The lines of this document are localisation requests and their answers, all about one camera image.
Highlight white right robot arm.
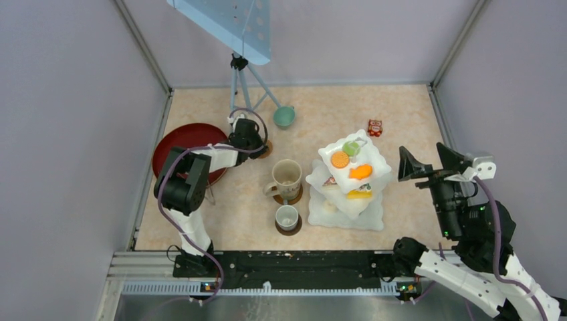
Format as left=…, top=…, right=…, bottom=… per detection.
left=392, top=143, right=566, bottom=320

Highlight light wooden coaster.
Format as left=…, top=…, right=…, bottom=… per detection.
left=259, top=140, right=273, bottom=159

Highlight orange fish-shaped cookie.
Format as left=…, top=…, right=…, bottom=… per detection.
left=348, top=164, right=373, bottom=181

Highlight teal ceramic cup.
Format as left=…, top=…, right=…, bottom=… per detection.
left=272, top=106, right=296, bottom=129

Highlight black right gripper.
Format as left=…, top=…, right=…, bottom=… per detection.
left=397, top=141, right=465, bottom=237

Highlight clear plastic tongs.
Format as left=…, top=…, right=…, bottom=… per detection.
left=205, top=186, right=216, bottom=206

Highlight grey ceramic cup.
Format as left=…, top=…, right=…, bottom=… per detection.
left=275, top=205, right=300, bottom=231

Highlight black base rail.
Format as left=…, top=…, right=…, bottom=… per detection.
left=173, top=250, right=414, bottom=290

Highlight medium brown wooden coaster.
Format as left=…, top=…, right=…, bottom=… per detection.
left=272, top=185, right=304, bottom=205

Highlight round red lacquer tray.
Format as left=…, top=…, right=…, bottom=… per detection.
left=152, top=123, right=228, bottom=178

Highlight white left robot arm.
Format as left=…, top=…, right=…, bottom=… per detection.
left=154, top=118, right=267, bottom=277

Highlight white tiered serving stand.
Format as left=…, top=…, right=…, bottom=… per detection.
left=306, top=129, right=392, bottom=231

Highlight yellow cheesecake slice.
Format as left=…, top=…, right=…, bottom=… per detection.
left=346, top=184, right=372, bottom=199

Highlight round green macaron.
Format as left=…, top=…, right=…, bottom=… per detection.
left=342, top=140, right=361, bottom=157

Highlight beige ceramic mug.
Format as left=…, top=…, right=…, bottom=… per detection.
left=263, top=159, right=302, bottom=199

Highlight white cream puff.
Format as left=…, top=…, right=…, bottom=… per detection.
left=322, top=201, right=337, bottom=213

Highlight dark brown wooden coaster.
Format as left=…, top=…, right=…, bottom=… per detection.
left=274, top=216, right=303, bottom=236

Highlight blue tripod stand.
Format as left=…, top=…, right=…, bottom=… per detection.
left=230, top=51, right=282, bottom=110

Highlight round beige biscuit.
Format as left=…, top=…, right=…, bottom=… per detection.
left=330, top=150, right=350, bottom=169

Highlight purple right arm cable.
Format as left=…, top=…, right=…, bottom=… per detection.
left=471, top=176, right=550, bottom=321

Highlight blue perforated panel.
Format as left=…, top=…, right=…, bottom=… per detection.
left=168, top=0, right=271, bottom=66

